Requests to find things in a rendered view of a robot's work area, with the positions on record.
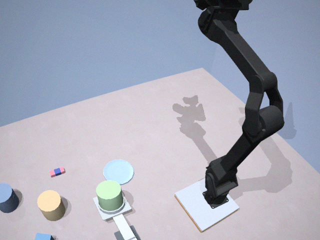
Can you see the beige cylinder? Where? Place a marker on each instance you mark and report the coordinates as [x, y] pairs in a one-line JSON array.
[[51, 205]]

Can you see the light blue round dish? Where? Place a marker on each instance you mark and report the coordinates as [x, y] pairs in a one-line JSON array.
[[118, 170]]

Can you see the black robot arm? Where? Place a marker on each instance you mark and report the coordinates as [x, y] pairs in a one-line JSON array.
[[218, 24]]

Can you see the blue cylinder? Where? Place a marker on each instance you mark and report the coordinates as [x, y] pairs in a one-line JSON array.
[[9, 201]]

